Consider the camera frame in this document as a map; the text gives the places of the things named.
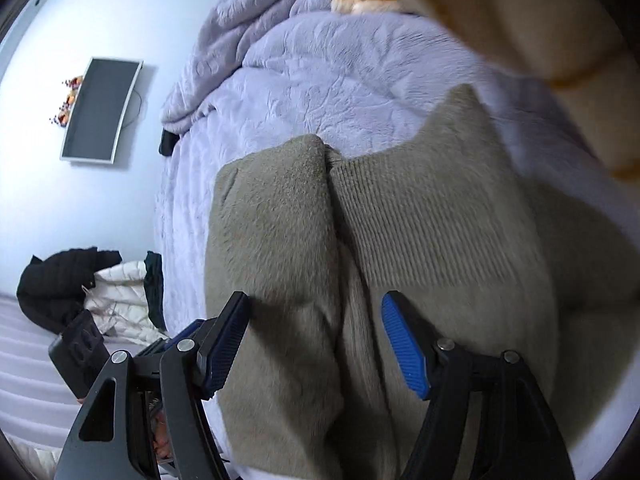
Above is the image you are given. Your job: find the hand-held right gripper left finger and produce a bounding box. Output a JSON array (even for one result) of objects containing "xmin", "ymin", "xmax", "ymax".
[{"xmin": 54, "ymin": 290, "xmax": 252, "ymax": 480}]

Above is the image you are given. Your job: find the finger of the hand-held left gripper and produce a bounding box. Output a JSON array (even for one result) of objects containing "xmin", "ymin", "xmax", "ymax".
[{"xmin": 135, "ymin": 317, "xmax": 216, "ymax": 358}]

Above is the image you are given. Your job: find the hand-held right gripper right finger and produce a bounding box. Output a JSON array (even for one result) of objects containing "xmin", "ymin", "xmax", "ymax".
[{"xmin": 381, "ymin": 290, "xmax": 576, "ymax": 480}]

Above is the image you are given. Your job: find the olive green knit sweater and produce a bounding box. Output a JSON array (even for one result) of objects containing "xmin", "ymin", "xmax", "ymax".
[{"xmin": 204, "ymin": 84, "xmax": 566, "ymax": 480}]

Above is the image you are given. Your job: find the person's left hand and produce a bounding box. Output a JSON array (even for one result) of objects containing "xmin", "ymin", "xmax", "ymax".
[{"xmin": 149, "ymin": 397, "xmax": 175, "ymax": 463}]

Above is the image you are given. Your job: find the dark green cloth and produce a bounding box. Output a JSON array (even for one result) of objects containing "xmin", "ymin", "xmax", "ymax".
[{"xmin": 143, "ymin": 251, "xmax": 167, "ymax": 331}]

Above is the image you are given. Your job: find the grey striped mattress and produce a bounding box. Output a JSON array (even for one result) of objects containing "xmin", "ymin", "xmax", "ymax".
[{"xmin": 0, "ymin": 292, "xmax": 101, "ymax": 441}]

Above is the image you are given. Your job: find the black puffer jacket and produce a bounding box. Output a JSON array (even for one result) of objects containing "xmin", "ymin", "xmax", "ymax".
[{"xmin": 16, "ymin": 247, "xmax": 122, "ymax": 333}]

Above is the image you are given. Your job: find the white quilted jacket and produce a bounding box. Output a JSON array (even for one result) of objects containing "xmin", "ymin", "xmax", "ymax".
[{"xmin": 82, "ymin": 260, "xmax": 167, "ymax": 337}]

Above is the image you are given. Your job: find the small black object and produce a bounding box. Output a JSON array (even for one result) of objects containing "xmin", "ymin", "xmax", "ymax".
[{"xmin": 159, "ymin": 129, "xmax": 181, "ymax": 157}]

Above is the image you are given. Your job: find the lavender plush blanket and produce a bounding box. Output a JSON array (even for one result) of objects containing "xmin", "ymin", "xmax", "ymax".
[{"xmin": 152, "ymin": 0, "xmax": 640, "ymax": 480}]

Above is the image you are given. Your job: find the blurred cream orange-striped cloth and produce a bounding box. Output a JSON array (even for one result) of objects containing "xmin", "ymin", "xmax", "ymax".
[{"xmin": 397, "ymin": 0, "xmax": 640, "ymax": 182}]

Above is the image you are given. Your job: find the thin screen cable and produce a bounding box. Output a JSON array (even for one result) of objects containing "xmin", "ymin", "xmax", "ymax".
[{"xmin": 121, "ymin": 89, "xmax": 144, "ymax": 132}]

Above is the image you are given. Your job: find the wall-mounted grey screen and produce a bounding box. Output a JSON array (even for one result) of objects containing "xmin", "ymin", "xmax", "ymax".
[{"xmin": 60, "ymin": 57, "xmax": 144, "ymax": 165}]

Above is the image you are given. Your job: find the red orange wall decoration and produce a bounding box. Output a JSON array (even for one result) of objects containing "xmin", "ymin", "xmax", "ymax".
[{"xmin": 50, "ymin": 76, "xmax": 84, "ymax": 129}]

